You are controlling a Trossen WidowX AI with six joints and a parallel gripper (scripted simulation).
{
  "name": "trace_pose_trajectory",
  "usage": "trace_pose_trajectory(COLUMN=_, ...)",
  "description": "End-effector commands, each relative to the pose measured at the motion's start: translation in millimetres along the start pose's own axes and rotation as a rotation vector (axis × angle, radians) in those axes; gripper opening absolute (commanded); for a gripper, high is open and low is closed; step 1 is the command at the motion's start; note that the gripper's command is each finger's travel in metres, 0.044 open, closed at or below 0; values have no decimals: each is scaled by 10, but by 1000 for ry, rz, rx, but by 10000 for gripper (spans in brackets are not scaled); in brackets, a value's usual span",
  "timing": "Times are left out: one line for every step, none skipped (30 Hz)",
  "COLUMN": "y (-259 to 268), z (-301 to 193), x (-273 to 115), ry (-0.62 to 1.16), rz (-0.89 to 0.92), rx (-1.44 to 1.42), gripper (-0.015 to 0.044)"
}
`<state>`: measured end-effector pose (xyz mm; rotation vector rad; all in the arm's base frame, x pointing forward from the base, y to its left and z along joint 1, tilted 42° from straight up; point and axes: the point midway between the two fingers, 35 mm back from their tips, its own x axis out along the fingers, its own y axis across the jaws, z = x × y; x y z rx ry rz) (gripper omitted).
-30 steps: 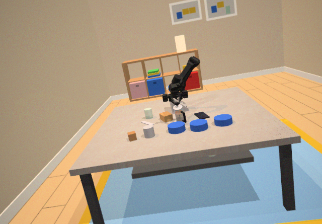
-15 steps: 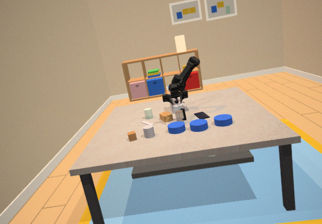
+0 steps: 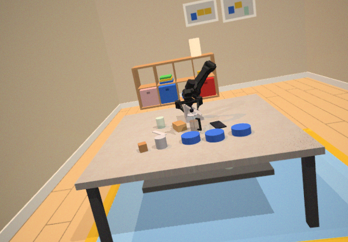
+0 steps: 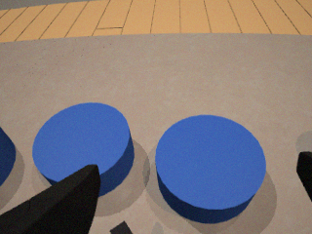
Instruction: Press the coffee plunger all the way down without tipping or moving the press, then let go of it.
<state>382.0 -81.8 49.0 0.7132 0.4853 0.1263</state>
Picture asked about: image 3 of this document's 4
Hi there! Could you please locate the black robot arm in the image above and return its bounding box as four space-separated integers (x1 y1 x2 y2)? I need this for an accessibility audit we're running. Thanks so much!
182 60 216 100

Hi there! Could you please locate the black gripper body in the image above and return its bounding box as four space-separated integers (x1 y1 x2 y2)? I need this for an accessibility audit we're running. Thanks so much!
175 95 203 109

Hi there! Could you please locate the blue cylinder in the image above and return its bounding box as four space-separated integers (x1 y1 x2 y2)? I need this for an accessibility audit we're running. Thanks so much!
181 131 201 145
231 123 251 137
205 128 225 142

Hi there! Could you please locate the grey cylinder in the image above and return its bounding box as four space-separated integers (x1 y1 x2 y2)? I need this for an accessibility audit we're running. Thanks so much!
154 135 167 150

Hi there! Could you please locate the orange cube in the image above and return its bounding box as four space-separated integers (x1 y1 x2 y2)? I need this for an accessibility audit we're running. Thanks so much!
138 141 148 153

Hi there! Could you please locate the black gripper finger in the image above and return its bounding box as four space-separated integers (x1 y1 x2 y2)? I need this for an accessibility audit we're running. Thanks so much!
177 102 184 112
196 99 201 110

